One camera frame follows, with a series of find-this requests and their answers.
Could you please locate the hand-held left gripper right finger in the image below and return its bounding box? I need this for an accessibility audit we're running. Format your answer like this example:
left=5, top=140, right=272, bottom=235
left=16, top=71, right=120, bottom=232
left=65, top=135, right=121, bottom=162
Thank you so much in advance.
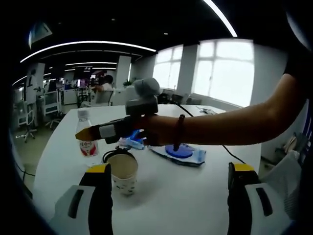
left=227, top=161, right=298, bottom=235

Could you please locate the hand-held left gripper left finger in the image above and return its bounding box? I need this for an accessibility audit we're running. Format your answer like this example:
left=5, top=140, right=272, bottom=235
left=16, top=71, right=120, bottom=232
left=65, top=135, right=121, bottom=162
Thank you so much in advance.
left=48, top=163, right=113, bottom=235

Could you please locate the blue tissue pack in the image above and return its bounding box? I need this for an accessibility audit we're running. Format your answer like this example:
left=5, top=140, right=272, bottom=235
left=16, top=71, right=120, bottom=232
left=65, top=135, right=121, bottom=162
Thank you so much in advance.
left=118, top=129, right=149, bottom=150

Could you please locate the clear plastic water bottle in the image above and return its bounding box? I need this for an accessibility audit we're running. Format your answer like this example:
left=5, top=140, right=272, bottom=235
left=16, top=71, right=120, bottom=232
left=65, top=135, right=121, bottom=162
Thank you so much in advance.
left=76, top=109, right=99, bottom=159

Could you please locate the white paper cup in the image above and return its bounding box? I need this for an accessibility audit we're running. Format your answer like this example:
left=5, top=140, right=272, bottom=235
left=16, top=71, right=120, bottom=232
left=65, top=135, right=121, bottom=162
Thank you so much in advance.
left=107, top=153, right=139, bottom=196

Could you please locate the blue pouch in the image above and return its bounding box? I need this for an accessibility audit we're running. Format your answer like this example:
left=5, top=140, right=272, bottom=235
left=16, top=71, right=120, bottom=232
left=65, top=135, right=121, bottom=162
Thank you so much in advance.
left=148, top=143, right=207, bottom=167

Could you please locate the person's right hand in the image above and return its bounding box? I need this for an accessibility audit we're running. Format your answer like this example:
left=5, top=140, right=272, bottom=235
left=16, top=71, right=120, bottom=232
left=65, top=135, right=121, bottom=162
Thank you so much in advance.
left=135, top=114, right=177, bottom=147

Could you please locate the white office chair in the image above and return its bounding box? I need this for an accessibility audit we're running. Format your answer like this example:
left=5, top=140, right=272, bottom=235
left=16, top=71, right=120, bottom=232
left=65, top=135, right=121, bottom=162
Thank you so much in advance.
left=44, top=92, right=63, bottom=124
left=96, top=88, right=115, bottom=107
left=14, top=102, right=37, bottom=144

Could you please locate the narrow bright window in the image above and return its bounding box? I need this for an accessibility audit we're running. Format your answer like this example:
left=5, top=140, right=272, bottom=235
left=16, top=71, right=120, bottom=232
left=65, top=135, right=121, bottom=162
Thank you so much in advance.
left=153, top=46, right=184, bottom=90

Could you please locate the white table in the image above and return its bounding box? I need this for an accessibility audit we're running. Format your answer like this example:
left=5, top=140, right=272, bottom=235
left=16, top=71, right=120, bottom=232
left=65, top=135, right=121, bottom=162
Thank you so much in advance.
left=33, top=104, right=264, bottom=235

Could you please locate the long curved ceiling light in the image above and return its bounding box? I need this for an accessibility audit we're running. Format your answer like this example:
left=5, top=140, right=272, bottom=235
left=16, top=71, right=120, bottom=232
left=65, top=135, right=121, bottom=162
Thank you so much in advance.
left=21, top=41, right=157, bottom=63

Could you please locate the wide bright window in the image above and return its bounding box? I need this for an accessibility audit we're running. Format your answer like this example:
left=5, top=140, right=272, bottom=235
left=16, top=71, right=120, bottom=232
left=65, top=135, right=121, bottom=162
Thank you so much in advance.
left=193, top=40, right=255, bottom=108

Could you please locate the straight ceiling light strip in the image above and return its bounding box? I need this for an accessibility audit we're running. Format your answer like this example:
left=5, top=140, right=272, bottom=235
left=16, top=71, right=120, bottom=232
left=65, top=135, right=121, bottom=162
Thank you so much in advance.
left=202, top=0, right=238, bottom=37

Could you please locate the ceiling air vent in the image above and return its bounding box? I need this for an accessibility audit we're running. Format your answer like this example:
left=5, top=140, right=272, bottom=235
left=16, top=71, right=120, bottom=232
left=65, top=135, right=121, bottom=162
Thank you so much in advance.
left=29, top=22, right=53, bottom=45

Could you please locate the person's dark shirt sleeve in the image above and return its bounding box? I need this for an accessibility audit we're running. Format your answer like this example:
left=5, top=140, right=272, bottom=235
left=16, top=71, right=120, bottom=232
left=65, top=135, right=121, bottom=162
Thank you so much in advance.
left=283, top=0, right=313, bottom=81

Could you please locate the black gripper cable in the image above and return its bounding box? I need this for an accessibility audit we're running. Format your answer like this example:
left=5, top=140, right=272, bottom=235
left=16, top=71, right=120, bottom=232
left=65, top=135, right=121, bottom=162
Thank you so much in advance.
left=157, top=101, right=246, bottom=164

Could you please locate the tangled cable bundle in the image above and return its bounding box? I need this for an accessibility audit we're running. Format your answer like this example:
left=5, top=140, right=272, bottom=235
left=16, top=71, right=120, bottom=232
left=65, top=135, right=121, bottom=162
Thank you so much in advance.
left=199, top=105, right=218, bottom=115

